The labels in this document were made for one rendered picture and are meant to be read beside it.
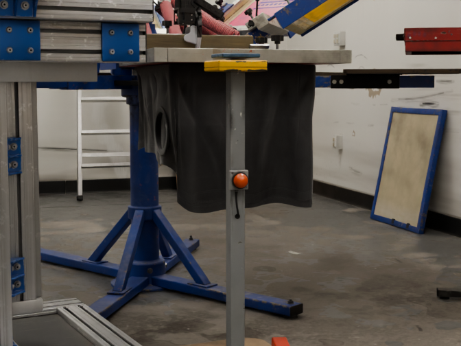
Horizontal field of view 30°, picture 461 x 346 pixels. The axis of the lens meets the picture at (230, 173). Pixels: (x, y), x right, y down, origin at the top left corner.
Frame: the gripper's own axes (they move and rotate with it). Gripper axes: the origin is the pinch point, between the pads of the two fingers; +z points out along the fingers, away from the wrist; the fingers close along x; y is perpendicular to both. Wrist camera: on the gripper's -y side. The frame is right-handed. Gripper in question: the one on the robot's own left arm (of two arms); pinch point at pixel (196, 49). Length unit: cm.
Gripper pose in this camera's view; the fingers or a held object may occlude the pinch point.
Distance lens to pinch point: 298.7
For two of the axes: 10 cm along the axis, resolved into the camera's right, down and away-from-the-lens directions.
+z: 0.0, 9.9, 1.1
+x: 3.1, 1.0, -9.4
